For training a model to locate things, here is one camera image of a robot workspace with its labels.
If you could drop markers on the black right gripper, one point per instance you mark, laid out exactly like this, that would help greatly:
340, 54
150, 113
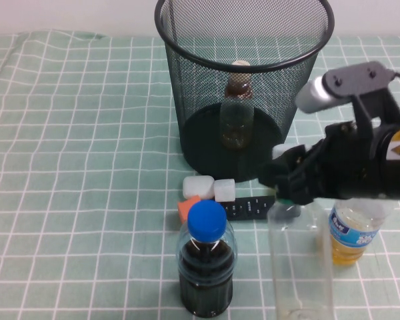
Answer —
343, 166

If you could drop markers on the dark liquid bottle blue cap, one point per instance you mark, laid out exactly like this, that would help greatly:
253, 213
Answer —
206, 283

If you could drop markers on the small bottle beige cap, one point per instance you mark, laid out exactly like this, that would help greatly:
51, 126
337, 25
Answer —
235, 130

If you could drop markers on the black mesh wastebasket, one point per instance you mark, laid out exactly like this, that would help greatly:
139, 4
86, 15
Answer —
203, 100

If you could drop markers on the white cube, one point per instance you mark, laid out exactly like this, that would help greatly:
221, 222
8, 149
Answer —
224, 190

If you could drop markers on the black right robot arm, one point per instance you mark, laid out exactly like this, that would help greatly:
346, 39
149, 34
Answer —
396, 173

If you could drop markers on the white rounded case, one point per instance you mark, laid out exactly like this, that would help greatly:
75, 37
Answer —
196, 186

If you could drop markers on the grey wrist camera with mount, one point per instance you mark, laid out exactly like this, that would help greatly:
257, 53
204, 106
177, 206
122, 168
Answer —
353, 78

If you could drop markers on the green checked tablecloth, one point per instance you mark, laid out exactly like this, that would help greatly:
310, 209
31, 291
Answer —
53, 166

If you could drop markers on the black remote control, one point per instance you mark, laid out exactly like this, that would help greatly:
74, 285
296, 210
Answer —
250, 208

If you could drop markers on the yellow liquid bottle light-blue cap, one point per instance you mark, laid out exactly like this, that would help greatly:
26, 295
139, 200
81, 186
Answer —
345, 253

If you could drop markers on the clear bottle white cap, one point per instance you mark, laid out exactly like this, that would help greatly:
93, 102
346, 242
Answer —
300, 266

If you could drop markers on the orange cube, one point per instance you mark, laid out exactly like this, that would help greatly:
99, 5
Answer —
186, 208

